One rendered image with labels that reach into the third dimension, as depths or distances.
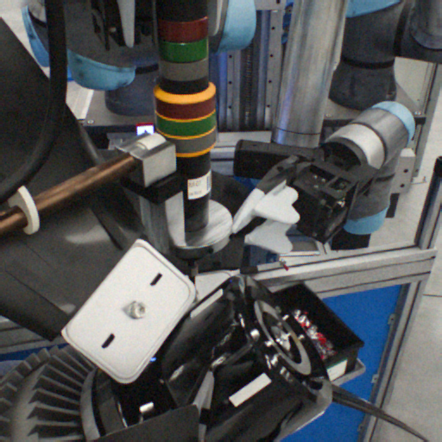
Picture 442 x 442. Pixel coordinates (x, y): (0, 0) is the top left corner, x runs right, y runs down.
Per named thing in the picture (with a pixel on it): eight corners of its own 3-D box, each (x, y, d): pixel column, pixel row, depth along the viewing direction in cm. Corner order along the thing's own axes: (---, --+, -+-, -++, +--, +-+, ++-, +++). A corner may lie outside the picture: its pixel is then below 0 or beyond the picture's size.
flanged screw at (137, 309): (124, 295, 39) (137, 297, 37) (140, 304, 40) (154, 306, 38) (116, 312, 39) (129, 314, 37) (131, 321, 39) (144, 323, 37)
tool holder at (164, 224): (173, 285, 39) (165, 171, 34) (110, 245, 43) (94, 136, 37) (249, 230, 45) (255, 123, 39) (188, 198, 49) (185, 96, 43)
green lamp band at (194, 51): (183, 66, 34) (182, 47, 33) (147, 53, 36) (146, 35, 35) (218, 52, 36) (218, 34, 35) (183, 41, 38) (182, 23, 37)
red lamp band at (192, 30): (182, 45, 33) (181, 25, 32) (146, 34, 35) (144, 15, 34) (218, 33, 35) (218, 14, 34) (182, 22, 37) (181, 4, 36)
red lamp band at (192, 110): (186, 126, 36) (185, 109, 35) (141, 108, 38) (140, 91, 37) (228, 105, 38) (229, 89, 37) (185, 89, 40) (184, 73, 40)
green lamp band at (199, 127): (186, 143, 36) (186, 127, 36) (142, 124, 39) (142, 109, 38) (228, 122, 39) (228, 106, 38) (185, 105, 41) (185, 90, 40)
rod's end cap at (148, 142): (148, 148, 35) (170, 137, 37) (129, 138, 36) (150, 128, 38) (151, 173, 37) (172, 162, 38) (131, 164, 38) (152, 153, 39)
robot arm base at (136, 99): (109, 88, 124) (104, 46, 118) (174, 86, 125) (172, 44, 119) (101, 117, 112) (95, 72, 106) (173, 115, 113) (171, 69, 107)
